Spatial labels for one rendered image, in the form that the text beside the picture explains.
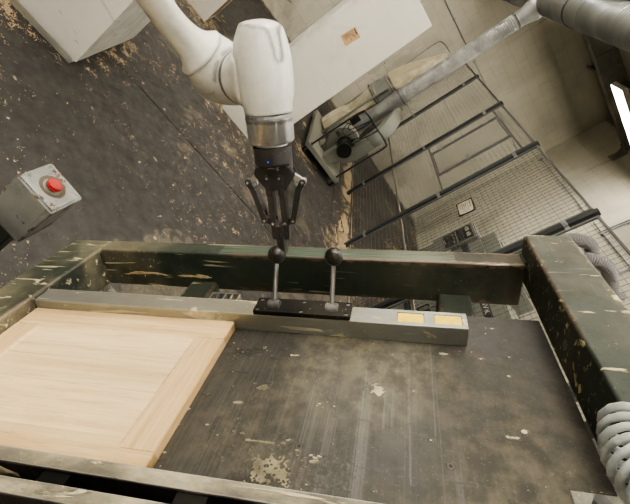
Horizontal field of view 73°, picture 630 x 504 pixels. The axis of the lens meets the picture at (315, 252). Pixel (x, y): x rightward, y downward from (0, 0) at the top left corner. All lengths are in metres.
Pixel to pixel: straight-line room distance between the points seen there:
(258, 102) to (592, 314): 0.67
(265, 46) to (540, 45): 8.71
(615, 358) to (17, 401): 0.95
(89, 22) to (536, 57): 7.77
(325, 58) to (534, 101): 6.01
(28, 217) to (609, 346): 1.29
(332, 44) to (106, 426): 3.90
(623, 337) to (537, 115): 9.05
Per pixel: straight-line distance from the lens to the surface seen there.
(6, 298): 1.20
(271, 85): 0.78
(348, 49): 4.30
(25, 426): 0.85
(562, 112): 9.92
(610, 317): 0.85
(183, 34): 0.89
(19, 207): 1.33
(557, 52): 9.51
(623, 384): 0.72
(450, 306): 1.03
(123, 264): 1.30
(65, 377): 0.92
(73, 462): 0.67
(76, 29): 3.27
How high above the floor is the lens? 1.86
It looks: 24 degrees down
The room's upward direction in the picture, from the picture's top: 62 degrees clockwise
